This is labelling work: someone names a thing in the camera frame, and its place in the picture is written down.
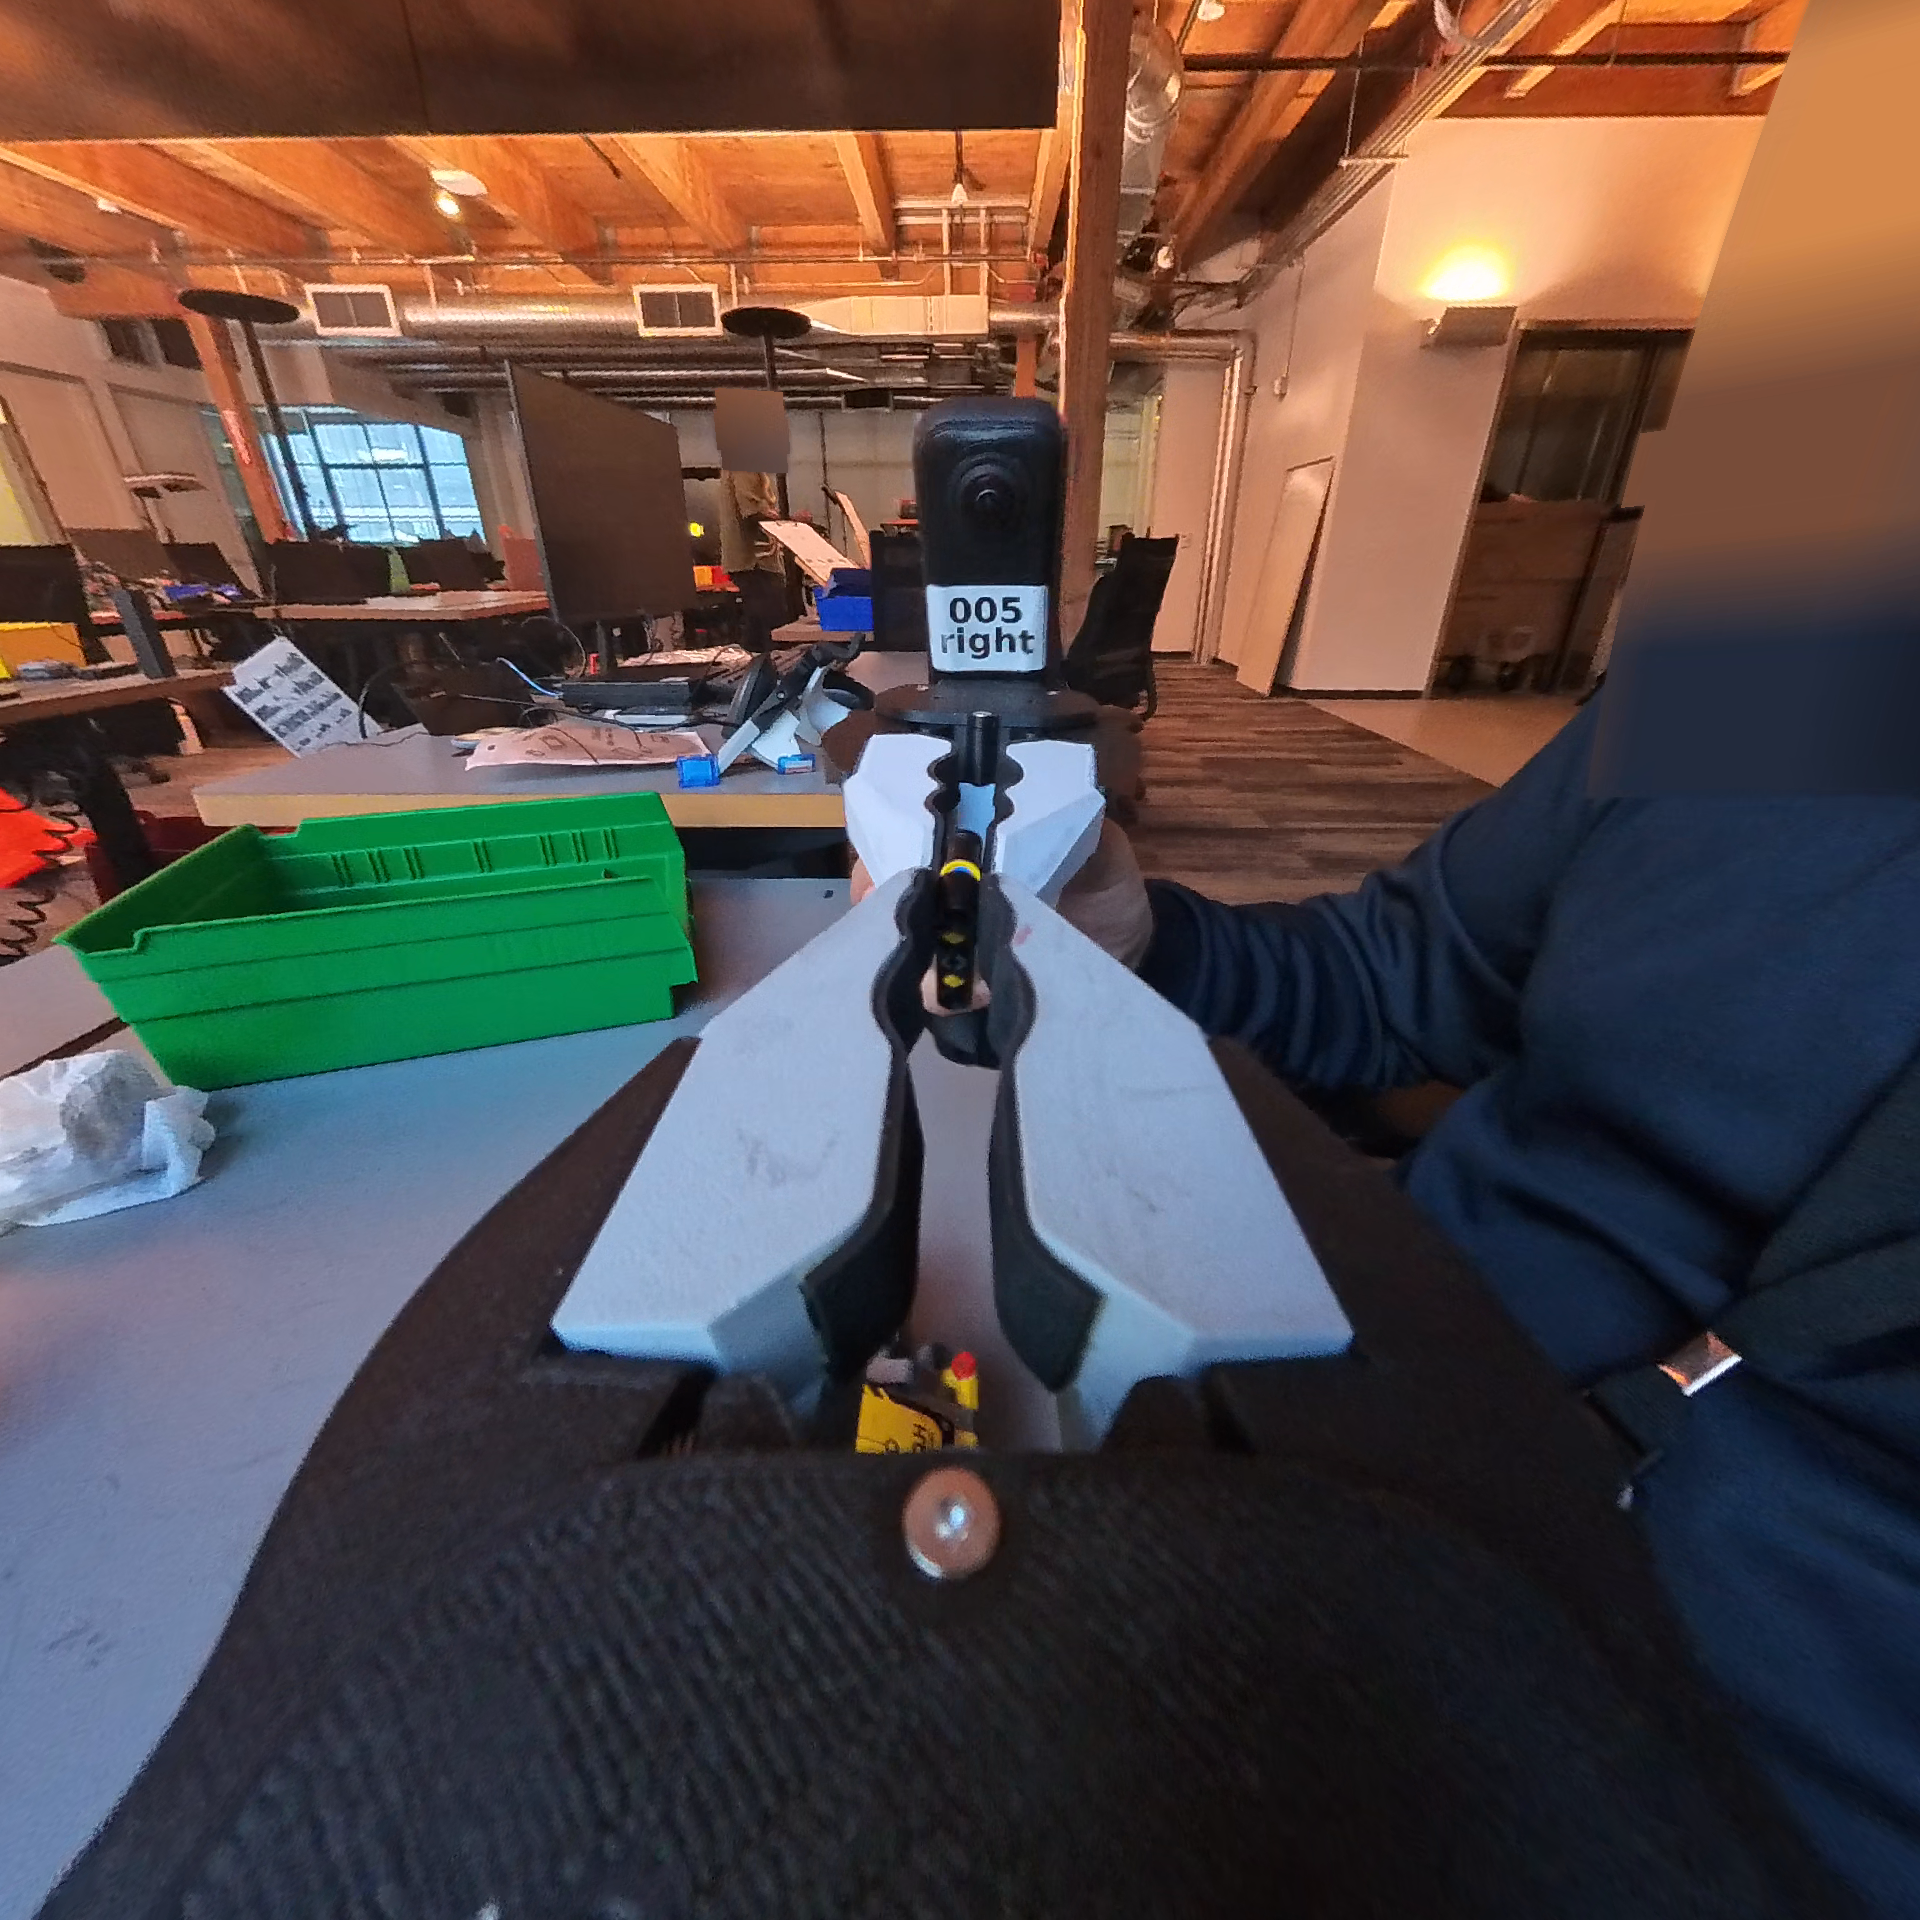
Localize person's right forearm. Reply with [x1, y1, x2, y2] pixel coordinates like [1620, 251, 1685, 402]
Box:
[1141, 706, 1636, 1117]

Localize dark partition panel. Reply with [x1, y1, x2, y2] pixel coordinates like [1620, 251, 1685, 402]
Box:
[513, 368, 698, 626]

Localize spare grey gripper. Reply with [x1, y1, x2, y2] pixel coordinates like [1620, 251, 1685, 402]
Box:
[677, 656, 831, 788]

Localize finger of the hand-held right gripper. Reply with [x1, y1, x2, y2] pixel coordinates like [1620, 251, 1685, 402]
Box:
[998, 736, 1106, 902]
[849, 736, 955, 902]

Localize wall lamp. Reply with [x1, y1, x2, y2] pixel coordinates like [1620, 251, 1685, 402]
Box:
[1418, 257, 1523, 347]

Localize green plastic bin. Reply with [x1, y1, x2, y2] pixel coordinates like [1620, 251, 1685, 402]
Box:
[62, 790, 698, 1089]

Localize loose paper sheets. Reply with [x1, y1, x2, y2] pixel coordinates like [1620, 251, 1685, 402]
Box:
[467, 715, 706, 773]

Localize beige door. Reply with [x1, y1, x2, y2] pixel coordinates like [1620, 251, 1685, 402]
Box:
[1246, 458, 1338, 698]

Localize person's dark blue jacket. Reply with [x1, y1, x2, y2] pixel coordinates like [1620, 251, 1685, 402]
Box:
[1141, 691, 1920, 1920]

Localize person's right hand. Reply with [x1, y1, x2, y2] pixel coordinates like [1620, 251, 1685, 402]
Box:
[1052, 817, 1162, 970]

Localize yellow grey toy bulldozer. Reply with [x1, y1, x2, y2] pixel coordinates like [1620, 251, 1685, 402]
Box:
[851, 1345, 991, 1456]

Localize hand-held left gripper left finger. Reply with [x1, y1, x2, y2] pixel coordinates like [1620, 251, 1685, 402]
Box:
[555, 886, 933, 1387]

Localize wooden post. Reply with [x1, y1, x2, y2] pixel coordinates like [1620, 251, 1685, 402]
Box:
[1055, 0, 1143, 646]

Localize black office chair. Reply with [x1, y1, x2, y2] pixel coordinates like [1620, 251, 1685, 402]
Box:
[1071, 534, 1182, 722]

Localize crumpled white tissue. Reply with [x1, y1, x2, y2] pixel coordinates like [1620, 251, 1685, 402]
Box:
[0, 1035, 218, 1233]

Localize window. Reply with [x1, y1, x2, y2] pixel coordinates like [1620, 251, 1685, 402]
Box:
[255, 417, 490, 549]

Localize wooden table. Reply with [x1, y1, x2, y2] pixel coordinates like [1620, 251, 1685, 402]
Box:
[197, 721, 857, 836]

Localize black floor lamp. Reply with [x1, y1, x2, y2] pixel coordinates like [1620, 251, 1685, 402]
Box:
[719, 305, 819, 483]
[177, 289, 331, 541]

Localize grey desk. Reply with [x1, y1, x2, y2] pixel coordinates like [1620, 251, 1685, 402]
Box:
[0, 872, 903, 1920]

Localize black toy link yellow pins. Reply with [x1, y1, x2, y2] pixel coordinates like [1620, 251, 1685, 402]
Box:
[917, 765, 1009, 1068]

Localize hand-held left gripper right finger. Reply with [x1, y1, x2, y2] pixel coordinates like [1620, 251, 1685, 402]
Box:
[986, 891, 1354, 1443]

